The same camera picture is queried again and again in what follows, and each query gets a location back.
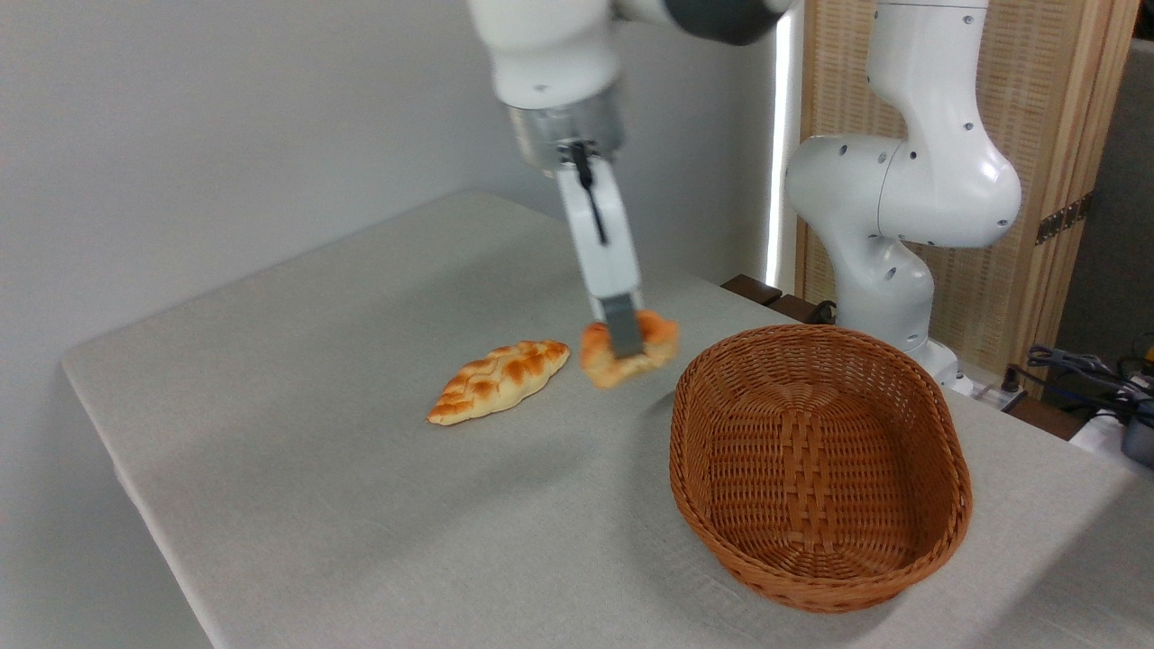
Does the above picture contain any white power strip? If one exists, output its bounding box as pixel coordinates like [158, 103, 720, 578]
[966, 377, 1029, 413]

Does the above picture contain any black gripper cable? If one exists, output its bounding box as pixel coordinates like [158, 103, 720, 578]
[566, 140, 609, 246]

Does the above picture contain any dark brown wooden furniture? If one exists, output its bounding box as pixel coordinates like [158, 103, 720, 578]
[721, 275, 839, 325]

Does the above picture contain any long braided bread loaf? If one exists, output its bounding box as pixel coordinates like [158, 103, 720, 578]
[426, 339, 571, 426]

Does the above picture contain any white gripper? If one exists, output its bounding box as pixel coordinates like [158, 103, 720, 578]
[554, 160, 647, 360]

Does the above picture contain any brown oval wicker basket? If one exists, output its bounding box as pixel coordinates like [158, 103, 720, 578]
[669, 324, 974, 615]

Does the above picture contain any round orange bread roll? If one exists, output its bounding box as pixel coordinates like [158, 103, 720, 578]
[579, 310, 681, 390]

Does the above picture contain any dark metal screen hinge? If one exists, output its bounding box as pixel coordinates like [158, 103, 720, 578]
[1035, 192, 1094, 246]

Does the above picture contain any grey tablecloth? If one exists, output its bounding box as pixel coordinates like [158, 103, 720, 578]
[61, 191, 1154, 649]

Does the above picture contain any bundle of dark cables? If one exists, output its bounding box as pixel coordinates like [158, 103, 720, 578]
[1005, 345, 1154, 425]

